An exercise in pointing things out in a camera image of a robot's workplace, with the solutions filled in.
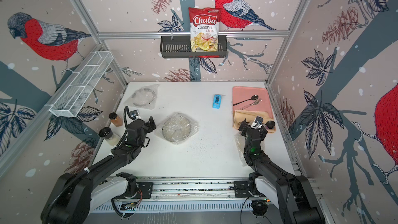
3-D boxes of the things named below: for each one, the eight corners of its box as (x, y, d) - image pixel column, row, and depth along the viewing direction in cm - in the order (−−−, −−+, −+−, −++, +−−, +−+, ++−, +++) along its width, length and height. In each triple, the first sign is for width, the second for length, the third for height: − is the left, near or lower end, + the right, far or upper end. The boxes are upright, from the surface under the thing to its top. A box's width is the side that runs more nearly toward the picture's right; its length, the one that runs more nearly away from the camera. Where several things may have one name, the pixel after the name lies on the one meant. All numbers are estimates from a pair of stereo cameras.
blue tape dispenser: (212, 108, 108) (213, 105, 105) (212, 97, 114) (212, 94, 111) (222, 108, 108) (222, 105, 105) (221, 97, 114) (221, 94, 111)
